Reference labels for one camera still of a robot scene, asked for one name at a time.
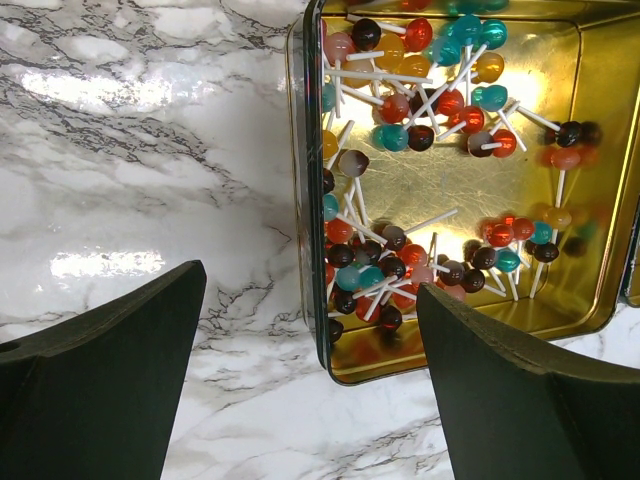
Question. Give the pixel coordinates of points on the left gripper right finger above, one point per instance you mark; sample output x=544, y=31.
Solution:
x=513, y=406

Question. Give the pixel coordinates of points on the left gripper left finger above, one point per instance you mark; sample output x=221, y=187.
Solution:
x=95, y=396

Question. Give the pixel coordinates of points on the tin of dark lollipops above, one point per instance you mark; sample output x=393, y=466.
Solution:
x=567, y=60

